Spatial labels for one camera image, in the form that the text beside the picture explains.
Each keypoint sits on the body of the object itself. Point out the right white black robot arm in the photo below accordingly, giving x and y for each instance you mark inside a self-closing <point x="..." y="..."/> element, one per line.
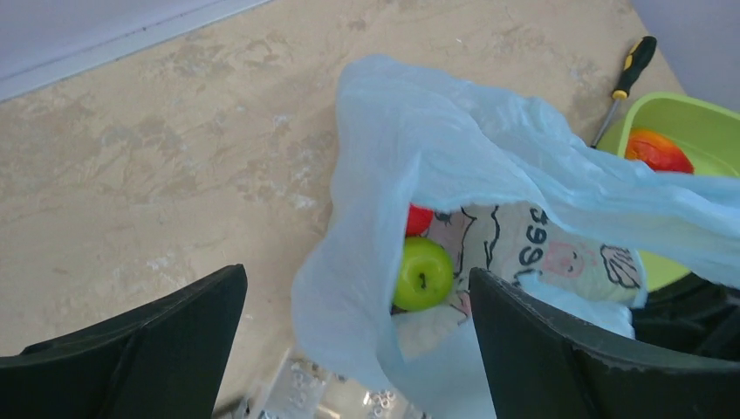
<point x="692" y="316"/>

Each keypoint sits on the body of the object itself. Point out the green fake apple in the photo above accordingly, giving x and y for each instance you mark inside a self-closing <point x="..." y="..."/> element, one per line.
<point x="426" y="275"/>

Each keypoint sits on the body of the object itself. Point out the lime green plastic tray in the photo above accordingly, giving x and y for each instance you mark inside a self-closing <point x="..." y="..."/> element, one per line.
<point x="708" y="134"/>

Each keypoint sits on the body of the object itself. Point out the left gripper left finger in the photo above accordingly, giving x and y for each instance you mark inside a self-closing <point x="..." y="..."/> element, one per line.
<point x="165" y="359"/>

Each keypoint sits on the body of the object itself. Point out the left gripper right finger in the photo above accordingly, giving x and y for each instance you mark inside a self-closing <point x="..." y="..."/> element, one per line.
<point x="578" y="370"/>

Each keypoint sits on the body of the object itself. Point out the black yellow screwdriver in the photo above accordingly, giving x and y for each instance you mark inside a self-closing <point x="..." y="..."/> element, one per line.
<point x="635" y="62"/>

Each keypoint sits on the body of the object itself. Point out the red orange fake fruit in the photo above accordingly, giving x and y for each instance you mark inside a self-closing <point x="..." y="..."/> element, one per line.
<point x="657" y="151"/>

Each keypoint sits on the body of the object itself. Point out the clear plastic screw box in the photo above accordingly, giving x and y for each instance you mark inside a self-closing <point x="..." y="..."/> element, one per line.
<point x="301" y="388"/>

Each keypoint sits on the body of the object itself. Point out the light blue plastic bag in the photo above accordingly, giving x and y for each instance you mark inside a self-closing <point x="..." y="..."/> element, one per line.
<point x="522" y="197"/>

